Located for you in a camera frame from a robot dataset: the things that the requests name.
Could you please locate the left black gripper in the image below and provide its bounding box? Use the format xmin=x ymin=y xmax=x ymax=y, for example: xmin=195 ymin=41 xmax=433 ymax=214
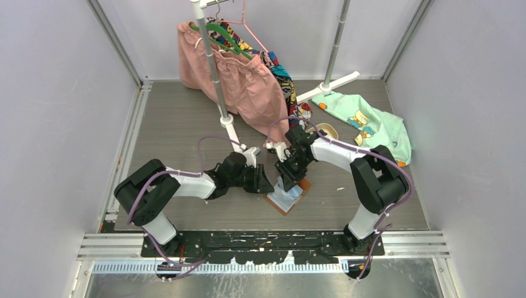
xmin=228 ymin=163 xmax=274 ymax=194

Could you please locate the mint cartoon print cloth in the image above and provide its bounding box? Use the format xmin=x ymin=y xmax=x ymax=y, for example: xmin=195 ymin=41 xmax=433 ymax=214
xmin=311 ymin=91 xmax=412 ymax=167

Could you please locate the pink skirt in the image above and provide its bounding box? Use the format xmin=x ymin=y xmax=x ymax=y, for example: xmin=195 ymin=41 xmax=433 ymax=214
xmin=177 ymin=22 xmax=289 ymax=142

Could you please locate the colourful comic print garment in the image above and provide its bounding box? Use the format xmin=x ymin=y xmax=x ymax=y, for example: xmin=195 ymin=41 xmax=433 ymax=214
xmin=207 ymin=17 xmax=313 ymax=119

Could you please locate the white clothes rack left post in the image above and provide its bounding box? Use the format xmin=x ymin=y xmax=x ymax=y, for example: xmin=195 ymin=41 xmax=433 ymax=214
xmin=190 ymin=0 xmax=243 ymax=153

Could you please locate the white clothes rack post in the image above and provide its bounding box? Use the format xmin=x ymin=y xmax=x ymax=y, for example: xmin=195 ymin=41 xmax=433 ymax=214
xmin=190 ymin=0 xmax=243 ymax=153
xmin=296 ymin=0 xmax=360 ymax=104

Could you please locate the purple cable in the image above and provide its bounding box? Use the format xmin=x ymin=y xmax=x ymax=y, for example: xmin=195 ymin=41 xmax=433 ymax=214
xmin=126 ymin=136 xmax=247 ymax=281
xmin=266 ymin=117 xmax=415 ymax=282

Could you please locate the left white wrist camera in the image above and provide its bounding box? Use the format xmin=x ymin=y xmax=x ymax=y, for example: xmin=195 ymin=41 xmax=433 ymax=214
xmin=240 ymin=144 xmax=261 ymax=168

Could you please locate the beige oval card tray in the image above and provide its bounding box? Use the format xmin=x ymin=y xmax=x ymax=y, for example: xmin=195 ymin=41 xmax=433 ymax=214
xmin=315 ymin=123 xmax=339 ymax=140

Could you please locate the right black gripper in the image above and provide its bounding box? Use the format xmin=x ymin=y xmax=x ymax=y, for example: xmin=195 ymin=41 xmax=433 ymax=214
xmin=275 ymin=153 xmax=312 ymax=192

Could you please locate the white clothes rack right post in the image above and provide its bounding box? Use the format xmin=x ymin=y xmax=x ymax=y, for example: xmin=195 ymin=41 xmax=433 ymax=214
xmin=296 ymin=0 xmax=360 ymax=104

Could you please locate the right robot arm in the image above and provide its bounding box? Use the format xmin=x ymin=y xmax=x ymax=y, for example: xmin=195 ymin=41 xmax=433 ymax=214
xmin=265 ymin=127 xmax=412 ymax=255

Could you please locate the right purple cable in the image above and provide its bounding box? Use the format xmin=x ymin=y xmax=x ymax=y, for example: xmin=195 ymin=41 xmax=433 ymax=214
xmin=266 ymin=117 xmax=415 ymax=282

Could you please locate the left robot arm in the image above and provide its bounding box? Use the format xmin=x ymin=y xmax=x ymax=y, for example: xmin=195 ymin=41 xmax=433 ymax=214
xmin=114 ymin=152 xmax=274 ymax=256

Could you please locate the brown leather card holder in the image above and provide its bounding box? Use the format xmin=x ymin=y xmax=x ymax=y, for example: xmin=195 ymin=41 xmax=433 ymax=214
xmin=265 ymin=177 xmax=311 ymax=216

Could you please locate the green clothes hanger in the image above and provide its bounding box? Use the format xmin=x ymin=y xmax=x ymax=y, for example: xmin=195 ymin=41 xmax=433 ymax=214
xmin=205 ymin=22 xmax=253 ymax=60

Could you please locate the pink wire hanger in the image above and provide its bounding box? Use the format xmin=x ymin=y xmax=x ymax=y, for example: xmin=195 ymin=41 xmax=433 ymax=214
xmin=225 ymin=0 xmax=269 ymax=52

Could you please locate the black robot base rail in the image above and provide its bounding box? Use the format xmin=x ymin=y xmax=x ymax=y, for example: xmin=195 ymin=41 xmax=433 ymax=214
xmin=160 ymin=230 xmax=385 ymax=264

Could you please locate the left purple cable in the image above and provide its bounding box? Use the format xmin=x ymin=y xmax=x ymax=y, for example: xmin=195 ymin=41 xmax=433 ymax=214
xmin=126 ymin=136 xmax=247 ymax=281

